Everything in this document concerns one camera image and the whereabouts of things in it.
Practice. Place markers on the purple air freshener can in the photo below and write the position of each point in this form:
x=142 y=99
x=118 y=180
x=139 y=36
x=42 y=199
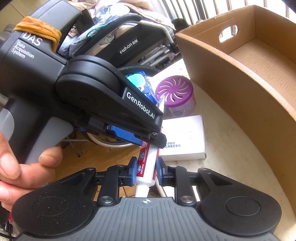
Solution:
x=178 y=94

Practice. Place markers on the brown cardboard box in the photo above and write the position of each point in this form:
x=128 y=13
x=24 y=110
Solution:
x=245 y=61

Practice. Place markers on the blue wet wipes pack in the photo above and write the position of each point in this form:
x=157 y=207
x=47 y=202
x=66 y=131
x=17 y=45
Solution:
x=141 y=81

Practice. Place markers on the person's left hand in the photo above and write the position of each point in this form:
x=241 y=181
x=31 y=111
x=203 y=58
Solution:
x=20 y=179

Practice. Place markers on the orange rubber bands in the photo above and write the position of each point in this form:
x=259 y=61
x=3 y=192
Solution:
x=37 y=27

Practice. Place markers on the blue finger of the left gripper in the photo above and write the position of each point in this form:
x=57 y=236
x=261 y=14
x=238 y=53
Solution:
x=155 y=138
x=105 y=134

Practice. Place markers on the black wheelchair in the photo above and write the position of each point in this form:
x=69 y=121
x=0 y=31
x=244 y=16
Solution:
x=130 y=43

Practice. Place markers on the metal window bars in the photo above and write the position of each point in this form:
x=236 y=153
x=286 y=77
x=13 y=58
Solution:
x=193 y=11

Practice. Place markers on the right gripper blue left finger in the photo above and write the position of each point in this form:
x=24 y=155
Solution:
x=128 y=173

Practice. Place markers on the pile of clothes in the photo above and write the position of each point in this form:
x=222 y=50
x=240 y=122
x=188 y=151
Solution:
x=101 y=13

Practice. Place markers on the red white toothpaste tube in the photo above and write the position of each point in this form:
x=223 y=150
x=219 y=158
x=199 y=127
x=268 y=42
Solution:
x=146 y=173

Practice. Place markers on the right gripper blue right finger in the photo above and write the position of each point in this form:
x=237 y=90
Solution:
x=162 y=171

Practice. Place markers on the white soap box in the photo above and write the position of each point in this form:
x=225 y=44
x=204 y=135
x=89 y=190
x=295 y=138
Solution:
x=185 y=139

